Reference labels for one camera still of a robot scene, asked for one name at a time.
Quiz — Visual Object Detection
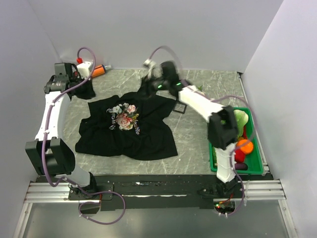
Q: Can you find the orange black cylinder tool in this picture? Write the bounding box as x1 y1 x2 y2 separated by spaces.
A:
92 64 111 78

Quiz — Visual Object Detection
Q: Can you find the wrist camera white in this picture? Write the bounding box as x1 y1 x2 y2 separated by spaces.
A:
77 58 94 79
143 59 157 78

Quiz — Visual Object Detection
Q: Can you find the purple cable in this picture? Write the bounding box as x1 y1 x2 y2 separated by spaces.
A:
42 46 126 226
149 45 259 217

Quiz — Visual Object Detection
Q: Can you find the purple toy eggplant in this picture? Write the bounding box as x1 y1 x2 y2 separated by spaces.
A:
235 163 248 171

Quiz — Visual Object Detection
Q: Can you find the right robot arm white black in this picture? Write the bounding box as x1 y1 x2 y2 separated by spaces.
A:
139 59 238 198

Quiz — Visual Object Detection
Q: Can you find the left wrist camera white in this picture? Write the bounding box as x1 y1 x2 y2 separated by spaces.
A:
77 58 94 79

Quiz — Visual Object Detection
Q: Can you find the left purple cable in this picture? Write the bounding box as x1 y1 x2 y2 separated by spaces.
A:
42 46 126 226

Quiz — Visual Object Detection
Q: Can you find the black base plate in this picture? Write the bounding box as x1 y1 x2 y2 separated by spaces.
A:
68 174 273 212

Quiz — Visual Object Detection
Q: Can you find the orange toy fruit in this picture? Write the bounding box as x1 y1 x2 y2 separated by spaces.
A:
236 139 254 155

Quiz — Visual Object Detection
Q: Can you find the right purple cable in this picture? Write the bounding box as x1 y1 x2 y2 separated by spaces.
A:
149 45 259 217

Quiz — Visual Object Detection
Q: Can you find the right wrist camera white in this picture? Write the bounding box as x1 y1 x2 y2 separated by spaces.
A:
143 59 157 78

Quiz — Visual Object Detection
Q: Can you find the black printed t-shirt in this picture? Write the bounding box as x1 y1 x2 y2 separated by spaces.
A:
74 81 178 161

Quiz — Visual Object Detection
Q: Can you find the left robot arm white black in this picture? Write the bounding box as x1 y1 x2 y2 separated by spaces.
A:
25 62 98 199

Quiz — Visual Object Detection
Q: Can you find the green toy lettuce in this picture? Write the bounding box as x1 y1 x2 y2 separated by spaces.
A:
234 110 249 138

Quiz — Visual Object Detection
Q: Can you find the black wire frame stand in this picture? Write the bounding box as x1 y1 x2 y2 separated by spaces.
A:
172 100 187 114

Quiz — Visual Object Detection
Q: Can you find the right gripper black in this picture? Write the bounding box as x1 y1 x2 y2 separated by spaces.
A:
134 72 170 101

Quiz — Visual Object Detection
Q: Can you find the clear plastic bag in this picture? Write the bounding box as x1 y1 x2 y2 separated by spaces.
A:
60 49 78 64

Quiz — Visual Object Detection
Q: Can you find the red toy pepper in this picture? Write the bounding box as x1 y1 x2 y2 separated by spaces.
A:
235 127 247 163

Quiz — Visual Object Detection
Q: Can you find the green plastic bin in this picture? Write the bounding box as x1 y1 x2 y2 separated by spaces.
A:
209 107 264 175

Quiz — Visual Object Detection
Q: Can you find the white toy radish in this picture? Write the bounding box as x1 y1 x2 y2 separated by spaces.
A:
198 85 205 95

